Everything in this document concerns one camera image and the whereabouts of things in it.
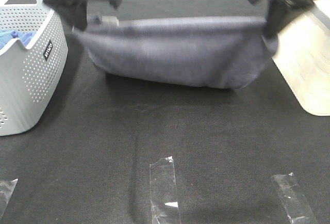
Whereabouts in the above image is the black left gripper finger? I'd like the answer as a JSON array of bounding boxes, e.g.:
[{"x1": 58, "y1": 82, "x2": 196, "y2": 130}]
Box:
[{"x1": 55, "y1": 1, "x2": 88, "y2": 30}]

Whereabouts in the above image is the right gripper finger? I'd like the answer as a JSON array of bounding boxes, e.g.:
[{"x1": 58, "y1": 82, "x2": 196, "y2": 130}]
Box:
[{"x1": 263, "y1": 0, "x2": 291, "y2": 38}]

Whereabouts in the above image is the grey towel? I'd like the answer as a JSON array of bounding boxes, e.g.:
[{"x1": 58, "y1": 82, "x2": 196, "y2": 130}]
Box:
[{"x1": 74, "y1": 17, "x2": 278, "y2": 89}]

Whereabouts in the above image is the blue towel in basket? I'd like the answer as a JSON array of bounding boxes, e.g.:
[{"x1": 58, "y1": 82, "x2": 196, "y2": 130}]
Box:
[{"x1": 0, "y1": 29, "x2": 36, "y2": 49}]

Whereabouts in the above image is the cream plastic storage box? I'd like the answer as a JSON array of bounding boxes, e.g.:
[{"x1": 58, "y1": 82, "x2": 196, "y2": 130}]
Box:
[{"x1": 273, "y1": 0, "x2": 329, "y2": 116}]

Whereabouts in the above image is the grey perforated laundry basket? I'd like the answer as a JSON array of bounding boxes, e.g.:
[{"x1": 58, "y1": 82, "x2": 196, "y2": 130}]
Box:
[{"x1": 1, "y1": 0, "x2": 68, "y2": 136}]

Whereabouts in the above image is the left clear tape strip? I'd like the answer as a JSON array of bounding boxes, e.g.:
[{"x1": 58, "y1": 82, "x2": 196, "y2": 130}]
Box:
[{"x1": 0, "y1": 179, "x2": 18, "y2": 218}]

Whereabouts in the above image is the clear tape strip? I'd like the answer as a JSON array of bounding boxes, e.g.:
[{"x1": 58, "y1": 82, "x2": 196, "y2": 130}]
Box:
[
  {"x1": 150, "y1": 156, "x2": 181, "y2": 223},
  {"x1": 271, "y1": 172, "x2": 318, "y2": 224},
  {"x1": 0, "y1": 179, "x2": 18, "y2": 218}
]

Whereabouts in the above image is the right clear tape strip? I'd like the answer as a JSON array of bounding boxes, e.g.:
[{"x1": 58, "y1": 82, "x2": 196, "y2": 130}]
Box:
[{"x1": 271, "y1": 172, "x2": 318, "y2": 224}]

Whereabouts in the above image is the middle clear tape strip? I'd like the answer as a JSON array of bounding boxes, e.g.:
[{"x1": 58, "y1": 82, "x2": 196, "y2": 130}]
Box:
[{"x1": 150, "y1": 156, "x2": 181, "y2": 223}]

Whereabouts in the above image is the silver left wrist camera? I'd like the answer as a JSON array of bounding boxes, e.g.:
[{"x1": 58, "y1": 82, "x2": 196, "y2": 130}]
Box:
[{"x1": 101, "y1": 15, "x2": 119, "y2": 26}]

